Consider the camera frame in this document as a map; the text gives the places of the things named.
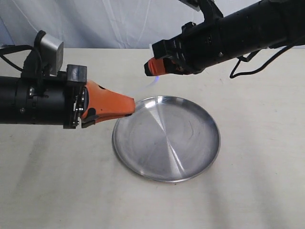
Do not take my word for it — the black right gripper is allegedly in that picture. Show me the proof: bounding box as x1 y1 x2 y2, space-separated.
144 21 223 76

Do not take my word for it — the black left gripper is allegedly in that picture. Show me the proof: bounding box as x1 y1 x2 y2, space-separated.
63 64 135 129

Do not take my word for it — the translucent white plastic straw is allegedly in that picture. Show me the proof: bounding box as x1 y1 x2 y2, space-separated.
132 76 160 97

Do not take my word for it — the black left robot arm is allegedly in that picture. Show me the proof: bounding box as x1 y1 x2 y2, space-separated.
0 64 135 129

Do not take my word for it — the round stainless steel plate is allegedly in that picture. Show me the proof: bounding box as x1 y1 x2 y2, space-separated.
112 96 221 183

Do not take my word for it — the white backdrop curtain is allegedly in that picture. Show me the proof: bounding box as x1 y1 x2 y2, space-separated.
0 0 305 50

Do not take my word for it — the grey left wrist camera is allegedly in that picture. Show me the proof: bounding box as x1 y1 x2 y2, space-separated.
34 30 64 75

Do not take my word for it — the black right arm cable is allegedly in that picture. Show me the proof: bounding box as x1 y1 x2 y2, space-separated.
229 44 301 79

